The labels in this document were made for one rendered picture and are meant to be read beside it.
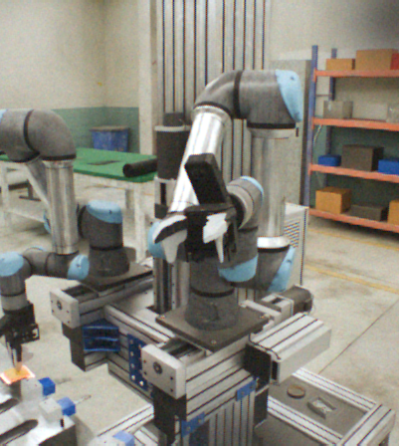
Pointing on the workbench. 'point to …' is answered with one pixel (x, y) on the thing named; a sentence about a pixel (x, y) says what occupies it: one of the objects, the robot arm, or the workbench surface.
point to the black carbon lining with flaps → (7, 430)
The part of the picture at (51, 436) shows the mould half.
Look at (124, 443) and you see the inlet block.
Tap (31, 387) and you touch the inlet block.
